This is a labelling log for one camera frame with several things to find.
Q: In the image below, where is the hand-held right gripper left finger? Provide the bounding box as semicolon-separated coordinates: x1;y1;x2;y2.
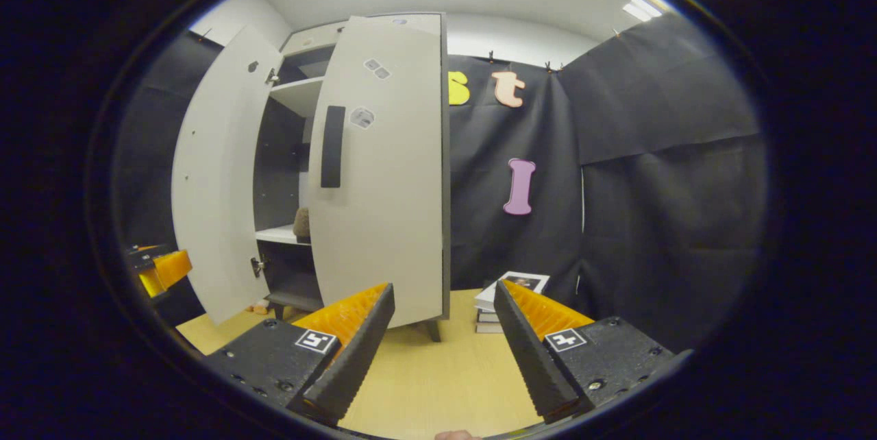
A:
206;282;397;427

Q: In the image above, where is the black door handle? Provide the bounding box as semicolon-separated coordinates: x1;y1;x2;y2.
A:
320;106;347;189

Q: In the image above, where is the white cabinet door with handle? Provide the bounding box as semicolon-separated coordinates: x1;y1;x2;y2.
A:
307;13;446;330

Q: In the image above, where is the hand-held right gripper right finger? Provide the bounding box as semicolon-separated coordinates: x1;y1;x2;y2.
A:
493;280;693;425

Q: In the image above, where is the ceiling light panel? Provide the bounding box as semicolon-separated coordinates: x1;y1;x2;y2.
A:
622;0;664;23

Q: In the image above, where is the white shoe cabinet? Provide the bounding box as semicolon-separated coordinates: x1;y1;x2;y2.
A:
171;12;453;343

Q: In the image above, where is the white book with dark picture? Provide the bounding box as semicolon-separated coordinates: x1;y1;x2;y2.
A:
474;271;551;313

